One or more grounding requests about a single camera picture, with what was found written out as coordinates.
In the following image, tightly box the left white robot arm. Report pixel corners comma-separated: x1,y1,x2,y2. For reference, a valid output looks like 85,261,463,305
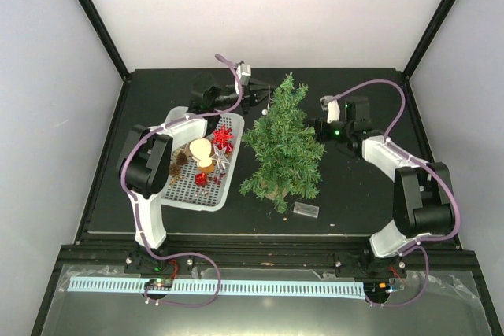
117,64,276,272

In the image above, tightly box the clear plastic battery box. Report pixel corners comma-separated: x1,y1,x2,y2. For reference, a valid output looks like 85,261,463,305
293,201,320,219

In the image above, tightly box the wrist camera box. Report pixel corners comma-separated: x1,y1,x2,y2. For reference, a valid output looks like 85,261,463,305
235,62,251,94
320,95,340,124

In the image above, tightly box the black frame post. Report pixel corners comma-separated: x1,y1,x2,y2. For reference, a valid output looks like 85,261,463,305
402,0,457,80
77,0,130,80

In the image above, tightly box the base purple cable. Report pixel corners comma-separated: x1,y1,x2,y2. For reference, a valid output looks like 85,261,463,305
364,245,430,308
135,251,222,308

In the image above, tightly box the brown pine cone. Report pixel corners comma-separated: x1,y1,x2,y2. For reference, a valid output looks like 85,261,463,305
174,150,189,166

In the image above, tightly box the red glitter star ornament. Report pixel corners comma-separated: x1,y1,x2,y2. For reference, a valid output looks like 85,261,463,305
213,125,234,145

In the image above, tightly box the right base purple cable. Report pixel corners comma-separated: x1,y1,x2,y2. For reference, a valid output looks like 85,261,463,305
364,245,430,308

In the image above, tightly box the wooden tree base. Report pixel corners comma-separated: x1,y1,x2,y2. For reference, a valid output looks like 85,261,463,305
265,187,288,201

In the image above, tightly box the light blue slotted cable duct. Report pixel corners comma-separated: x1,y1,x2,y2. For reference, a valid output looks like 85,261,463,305
66,277,365,300

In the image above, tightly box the right black frame post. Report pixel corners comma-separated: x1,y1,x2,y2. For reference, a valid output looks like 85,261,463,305
402,0,457,80

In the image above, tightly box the white plastic basket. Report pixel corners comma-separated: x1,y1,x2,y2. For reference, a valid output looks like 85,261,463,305
160,113,245,212

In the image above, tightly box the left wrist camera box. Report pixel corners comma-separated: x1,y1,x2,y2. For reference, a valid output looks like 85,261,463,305
235,62,251,94

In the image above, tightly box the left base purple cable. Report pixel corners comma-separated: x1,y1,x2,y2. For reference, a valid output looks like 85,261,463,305
135,251,222,308

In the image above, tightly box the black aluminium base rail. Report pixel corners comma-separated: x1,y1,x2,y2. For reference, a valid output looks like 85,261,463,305
132,234,369,271

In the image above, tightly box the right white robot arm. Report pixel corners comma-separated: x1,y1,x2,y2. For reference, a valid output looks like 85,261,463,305
309,96,460,275

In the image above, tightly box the silver star topper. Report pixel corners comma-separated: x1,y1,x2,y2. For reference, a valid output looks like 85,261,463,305
212,146,230,171

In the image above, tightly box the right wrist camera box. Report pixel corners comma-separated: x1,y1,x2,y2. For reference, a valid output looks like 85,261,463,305
320,95,340,124

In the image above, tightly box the small green christmas tree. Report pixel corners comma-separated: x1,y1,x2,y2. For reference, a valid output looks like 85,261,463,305
239,73,324,214

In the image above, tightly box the red gift box ornament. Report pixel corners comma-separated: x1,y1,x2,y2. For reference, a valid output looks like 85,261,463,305
195,172,208,186

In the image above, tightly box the left black frame post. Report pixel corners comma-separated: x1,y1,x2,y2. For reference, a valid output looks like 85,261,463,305
77,0,130,80

